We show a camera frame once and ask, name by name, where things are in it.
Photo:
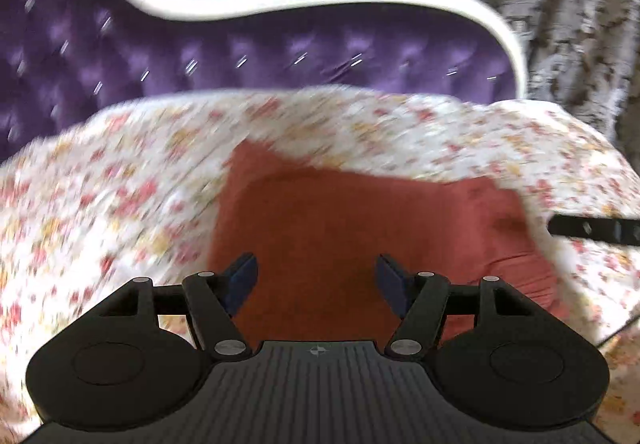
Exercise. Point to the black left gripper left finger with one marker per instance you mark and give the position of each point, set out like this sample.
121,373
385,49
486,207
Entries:
209,301

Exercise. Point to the white floral bed sheet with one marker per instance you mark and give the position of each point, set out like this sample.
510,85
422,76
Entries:
134,191

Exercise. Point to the purple tufted velvet headboard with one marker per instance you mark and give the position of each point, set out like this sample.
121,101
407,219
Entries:
64,60

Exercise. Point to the red-brown pant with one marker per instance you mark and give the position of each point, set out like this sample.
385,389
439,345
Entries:
316,234

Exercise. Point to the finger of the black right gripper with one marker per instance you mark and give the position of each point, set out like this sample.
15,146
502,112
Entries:
614,231

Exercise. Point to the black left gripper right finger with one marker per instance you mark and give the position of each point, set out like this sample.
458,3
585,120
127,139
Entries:
422,302

